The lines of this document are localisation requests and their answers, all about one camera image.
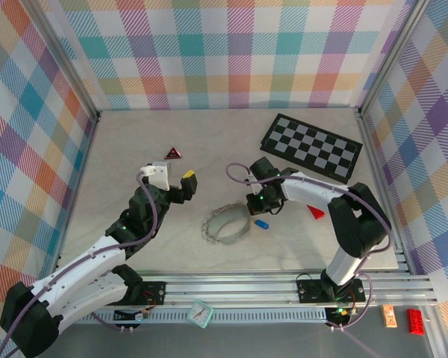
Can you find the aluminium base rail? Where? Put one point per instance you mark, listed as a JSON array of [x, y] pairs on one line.
[[227, 289]]

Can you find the orange wooden block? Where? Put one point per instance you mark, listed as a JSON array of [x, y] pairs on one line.
[[389, 316]]

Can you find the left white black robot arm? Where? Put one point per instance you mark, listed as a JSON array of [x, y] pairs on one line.
[[82, 261]]

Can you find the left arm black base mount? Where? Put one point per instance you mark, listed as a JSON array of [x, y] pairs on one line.
[[155, 291]]

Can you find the teal square alarm clock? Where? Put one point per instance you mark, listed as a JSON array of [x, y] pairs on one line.
[[199, 313]]

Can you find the small connector board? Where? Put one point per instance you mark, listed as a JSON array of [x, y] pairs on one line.
[[339, 311], [140, 316]]

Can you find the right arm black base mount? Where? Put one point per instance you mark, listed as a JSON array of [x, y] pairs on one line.
[[310, 291]]

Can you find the red wedge block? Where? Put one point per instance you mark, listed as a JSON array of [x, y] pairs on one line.
[[317, 213]]

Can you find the black grey chessboard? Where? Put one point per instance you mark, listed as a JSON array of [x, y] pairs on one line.
[[321, 149]]

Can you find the blue plastic key tag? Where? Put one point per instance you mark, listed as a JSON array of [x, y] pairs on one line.
[[262, 224]]

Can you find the aluminium side rail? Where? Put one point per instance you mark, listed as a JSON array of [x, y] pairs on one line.
[[83, 168], [371, 149]]

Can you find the red toy brick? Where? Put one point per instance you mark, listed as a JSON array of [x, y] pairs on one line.
[[416, 321]]

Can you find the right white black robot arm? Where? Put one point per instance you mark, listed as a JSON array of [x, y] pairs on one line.
[[310, 190]]

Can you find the aluminium frame post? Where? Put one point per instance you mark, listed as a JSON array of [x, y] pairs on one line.
[[389, 56], [70, 56]]

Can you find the red black triangle piece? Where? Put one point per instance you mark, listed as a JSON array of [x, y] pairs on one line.
[[171, 153]]

